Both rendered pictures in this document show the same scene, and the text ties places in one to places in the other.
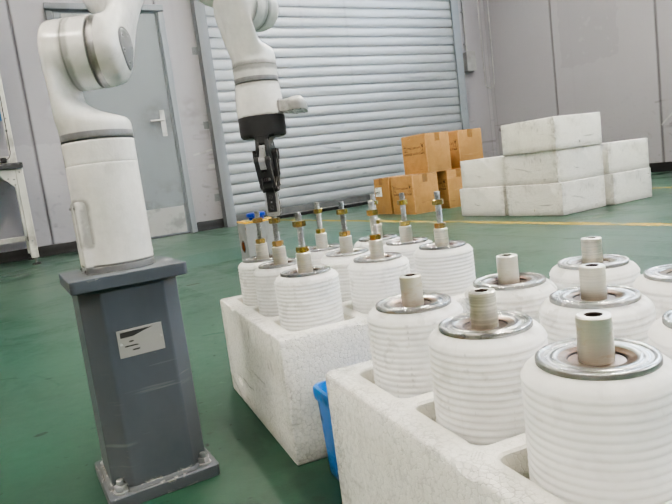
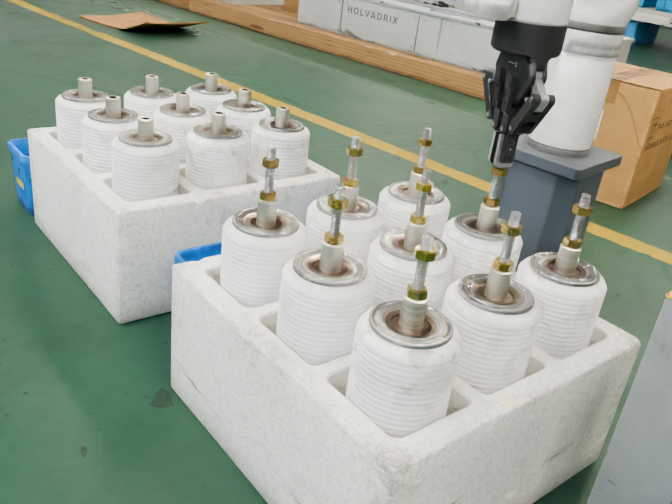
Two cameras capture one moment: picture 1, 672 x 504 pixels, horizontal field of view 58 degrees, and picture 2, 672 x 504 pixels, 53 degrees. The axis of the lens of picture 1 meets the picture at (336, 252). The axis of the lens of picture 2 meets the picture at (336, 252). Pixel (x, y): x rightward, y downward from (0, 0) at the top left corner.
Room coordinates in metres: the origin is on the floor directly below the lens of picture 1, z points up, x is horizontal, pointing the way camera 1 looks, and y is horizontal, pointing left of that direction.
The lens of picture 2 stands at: (1.66, -0.33, 0.57)
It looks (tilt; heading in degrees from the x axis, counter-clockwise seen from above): 26 degrees down; 160
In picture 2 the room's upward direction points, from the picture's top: 7 degrees clockwise
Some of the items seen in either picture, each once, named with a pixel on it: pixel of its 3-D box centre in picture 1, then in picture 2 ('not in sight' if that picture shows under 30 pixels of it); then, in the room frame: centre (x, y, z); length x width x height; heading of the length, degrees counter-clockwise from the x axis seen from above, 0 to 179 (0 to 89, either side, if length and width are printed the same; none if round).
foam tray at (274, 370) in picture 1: (358, 342); (391, 364); (1.04, -0.02, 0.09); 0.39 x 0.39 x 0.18; 22
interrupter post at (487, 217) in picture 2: (279, 256); (487, 217); (1.00, 0.09, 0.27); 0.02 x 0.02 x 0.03
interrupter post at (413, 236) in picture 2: (346, 245); (415, 235); (1.04, -0.02, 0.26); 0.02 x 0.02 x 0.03
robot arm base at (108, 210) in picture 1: (109, 205); (572, 90); (0.83, 0.30, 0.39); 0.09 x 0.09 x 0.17; 29
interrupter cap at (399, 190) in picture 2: (305, 272); (416, 193); (0.89, 0.05, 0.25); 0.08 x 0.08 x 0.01
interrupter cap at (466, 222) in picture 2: (281, 264); (485, 227); (1.00, 0.09, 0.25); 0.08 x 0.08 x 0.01
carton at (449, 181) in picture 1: (447, 188); not in sight; (4.95, -0.97, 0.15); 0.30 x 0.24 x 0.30; 29
